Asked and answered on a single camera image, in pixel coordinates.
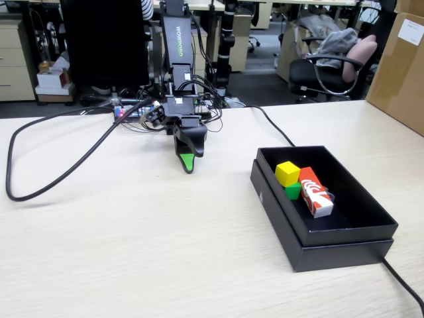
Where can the person in striped shirt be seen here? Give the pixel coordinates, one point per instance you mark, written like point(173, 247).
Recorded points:
point(146, 8)

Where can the large brown cardboard box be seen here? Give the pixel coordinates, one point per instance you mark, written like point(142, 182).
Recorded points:
point(397, 83)

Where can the black cardboard box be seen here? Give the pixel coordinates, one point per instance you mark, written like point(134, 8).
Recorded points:
point(348, 232)

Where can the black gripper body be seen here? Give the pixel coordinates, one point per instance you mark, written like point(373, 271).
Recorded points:
point(180, 109)

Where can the black office chair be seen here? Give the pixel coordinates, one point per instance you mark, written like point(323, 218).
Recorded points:
point(304, 73)

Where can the yellow wooden cube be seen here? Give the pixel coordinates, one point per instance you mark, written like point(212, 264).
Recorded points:
point(287, 173)

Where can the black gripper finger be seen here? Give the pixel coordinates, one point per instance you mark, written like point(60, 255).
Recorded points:
point(195, 137)

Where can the black and white pole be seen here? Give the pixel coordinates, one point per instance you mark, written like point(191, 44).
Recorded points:
point(227, 39)

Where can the green wooden cube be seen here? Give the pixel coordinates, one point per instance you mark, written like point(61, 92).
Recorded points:
point(293, 192)

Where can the small brown cardboard box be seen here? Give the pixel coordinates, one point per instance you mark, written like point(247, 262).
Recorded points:
point(410, 5)

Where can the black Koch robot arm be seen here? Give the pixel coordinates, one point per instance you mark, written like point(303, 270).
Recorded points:
point(177, 39)

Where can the white small carton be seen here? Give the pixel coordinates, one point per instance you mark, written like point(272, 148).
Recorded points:
point(49, 77)

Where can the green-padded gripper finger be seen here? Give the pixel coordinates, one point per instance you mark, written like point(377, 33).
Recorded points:
point(188, 162)

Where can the black open box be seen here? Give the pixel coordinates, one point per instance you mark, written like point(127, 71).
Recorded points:
point(344, 256)

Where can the red and white carton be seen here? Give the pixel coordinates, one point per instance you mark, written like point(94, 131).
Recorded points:
point(316, 195)

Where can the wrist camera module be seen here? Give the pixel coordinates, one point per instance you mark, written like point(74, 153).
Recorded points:
point(155, 116)

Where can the pink cushion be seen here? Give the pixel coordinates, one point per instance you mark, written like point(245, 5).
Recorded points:
point(361, 53)

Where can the flat white box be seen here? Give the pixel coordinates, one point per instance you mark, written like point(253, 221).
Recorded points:
point(53, 91)

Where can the controller circuit board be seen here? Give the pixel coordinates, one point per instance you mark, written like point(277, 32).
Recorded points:
point(130, 112)

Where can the black computer monitor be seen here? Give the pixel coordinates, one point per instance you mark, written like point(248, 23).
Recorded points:
point(102, 43)

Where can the grey cloth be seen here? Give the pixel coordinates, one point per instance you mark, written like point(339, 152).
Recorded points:
point(338, 43)

